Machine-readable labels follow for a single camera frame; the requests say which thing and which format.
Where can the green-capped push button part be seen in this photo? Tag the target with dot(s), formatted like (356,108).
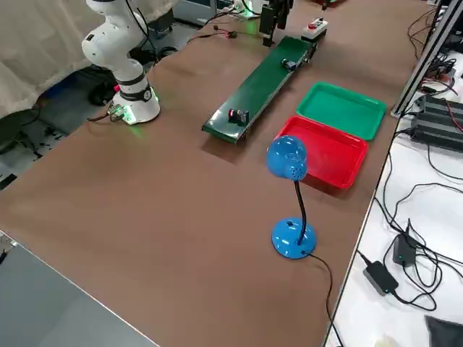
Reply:
(288,64)

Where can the red plastic tray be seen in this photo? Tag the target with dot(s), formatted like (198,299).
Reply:
(336,155)

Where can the aluminium frame post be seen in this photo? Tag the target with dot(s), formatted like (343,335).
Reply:
(425,61)

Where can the black finned power supply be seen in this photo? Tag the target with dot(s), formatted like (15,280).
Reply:
(441,106)
(437,133)

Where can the grey push-button control box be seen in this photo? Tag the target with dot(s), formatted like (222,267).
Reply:
(313,30)

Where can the red-capped push button part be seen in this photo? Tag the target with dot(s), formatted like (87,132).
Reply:
(238,115)

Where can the blue desk lamp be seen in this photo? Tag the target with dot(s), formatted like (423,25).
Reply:
(289,155)

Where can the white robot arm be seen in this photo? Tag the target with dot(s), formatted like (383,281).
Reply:
(244,7)
(108,47)

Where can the grey metal panel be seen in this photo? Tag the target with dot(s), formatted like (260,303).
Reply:
(43,300)

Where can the black cloth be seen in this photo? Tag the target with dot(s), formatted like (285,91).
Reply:
(446,332)

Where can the green plastic tray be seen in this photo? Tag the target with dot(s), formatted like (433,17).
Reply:
(340,108)

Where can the green belt conveyor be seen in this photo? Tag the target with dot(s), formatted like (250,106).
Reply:
(260,83)

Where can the black power adapter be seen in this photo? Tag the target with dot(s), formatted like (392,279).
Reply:
(404,251)
(380,277)

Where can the black inline controller box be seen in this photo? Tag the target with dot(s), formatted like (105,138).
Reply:
(231,34)

